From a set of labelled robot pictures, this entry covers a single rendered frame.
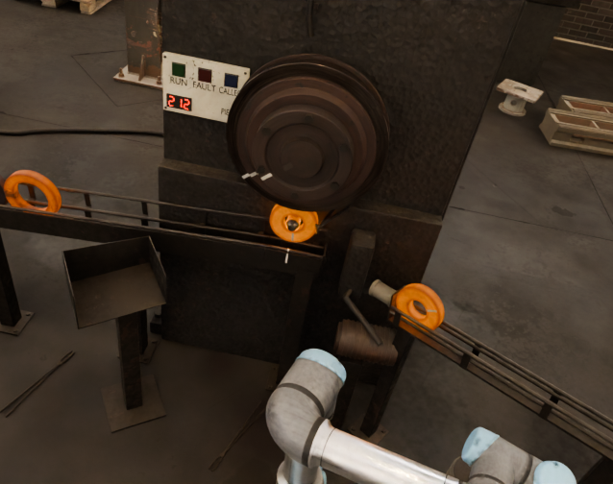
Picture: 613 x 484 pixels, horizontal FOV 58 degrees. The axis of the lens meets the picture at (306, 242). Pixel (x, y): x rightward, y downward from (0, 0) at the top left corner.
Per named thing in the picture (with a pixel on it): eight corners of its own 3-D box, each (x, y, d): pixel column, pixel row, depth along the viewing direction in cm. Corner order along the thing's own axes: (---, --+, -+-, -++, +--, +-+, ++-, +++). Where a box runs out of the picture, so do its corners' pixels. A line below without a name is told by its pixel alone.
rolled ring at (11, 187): (36, 228, 195) (41, 223, 198) (67, 205, 186) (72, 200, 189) (-7, 190, 187) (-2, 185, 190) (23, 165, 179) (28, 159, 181)
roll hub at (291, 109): (372, 168, 154) (291, 206, 166) (319, 84, 142) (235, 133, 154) (371, 178, 150) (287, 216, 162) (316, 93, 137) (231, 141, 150)
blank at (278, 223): (271, 195, 177) (269, 201, 174) (319, 201, 175) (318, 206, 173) (271, 233, 186) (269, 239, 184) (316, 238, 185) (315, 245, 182)
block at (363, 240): (339, 277, 199) (353, 224, 184) (361, 280, 199) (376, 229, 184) (336, 297, 191) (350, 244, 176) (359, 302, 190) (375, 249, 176)
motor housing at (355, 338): (316, 399, 223) (341, 309, 190) (369, 411, 223) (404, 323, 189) (312, 427, 213) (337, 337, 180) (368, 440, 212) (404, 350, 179)
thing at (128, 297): (85, 393, 210) (61, 250, 165) (155, 374, 221) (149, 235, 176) (95, 438, 197) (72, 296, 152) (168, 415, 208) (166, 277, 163)
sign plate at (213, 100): (165, 107, 173) (164, 51, 162) (245, 123, 173) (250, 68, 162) (162, 109, 172) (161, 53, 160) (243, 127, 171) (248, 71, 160)
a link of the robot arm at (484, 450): (470, 461, 98) (527, 496, 96) (482, 416, 106) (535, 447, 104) (451, 481, 103) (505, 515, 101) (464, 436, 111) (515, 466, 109)
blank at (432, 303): (408, 326, 180) (404, 330, 178) (396, 282, 176) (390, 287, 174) (450, 328, 168) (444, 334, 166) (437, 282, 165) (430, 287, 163)
